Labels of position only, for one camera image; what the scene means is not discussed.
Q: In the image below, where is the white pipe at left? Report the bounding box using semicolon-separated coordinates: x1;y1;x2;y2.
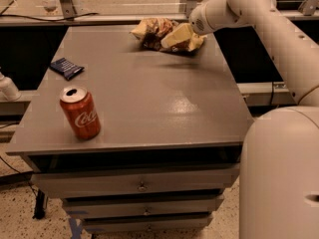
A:
0;72;21;101

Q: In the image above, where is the middle grey drawer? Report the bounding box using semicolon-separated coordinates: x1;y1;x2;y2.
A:
63;193;223;219

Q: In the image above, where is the red coke can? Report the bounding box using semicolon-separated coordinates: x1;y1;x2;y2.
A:
60;85;101;139

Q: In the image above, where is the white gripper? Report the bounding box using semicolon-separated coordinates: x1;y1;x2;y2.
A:
160;0;221;52

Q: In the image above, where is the grey drawer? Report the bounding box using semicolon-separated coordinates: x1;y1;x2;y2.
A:
63;193;223;219
32;163;239;198
83;213;212;234

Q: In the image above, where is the metal frame rail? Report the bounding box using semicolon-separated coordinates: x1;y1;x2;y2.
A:
0;9;319;28

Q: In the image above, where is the top grey drawer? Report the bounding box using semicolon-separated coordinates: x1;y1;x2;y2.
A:
32;163;239;198

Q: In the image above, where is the blue snack packet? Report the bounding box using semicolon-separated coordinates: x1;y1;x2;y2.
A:
50;58;84;81

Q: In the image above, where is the brown chip bag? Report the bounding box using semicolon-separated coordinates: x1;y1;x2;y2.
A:
130;17;206;54

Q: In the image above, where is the black floor cable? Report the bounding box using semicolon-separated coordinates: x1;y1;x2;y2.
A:
0;154;38;197

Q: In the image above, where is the black cable on rail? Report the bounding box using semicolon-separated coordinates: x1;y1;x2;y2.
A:
0;12;100;23

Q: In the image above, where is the bottom grey drawer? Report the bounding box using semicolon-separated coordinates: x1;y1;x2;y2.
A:
83;213;212;234

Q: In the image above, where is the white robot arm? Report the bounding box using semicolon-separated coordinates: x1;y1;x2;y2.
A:
189;0;319;239

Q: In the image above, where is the grey drawer cabinet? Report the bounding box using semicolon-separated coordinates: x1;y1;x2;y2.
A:
6;23;255;235

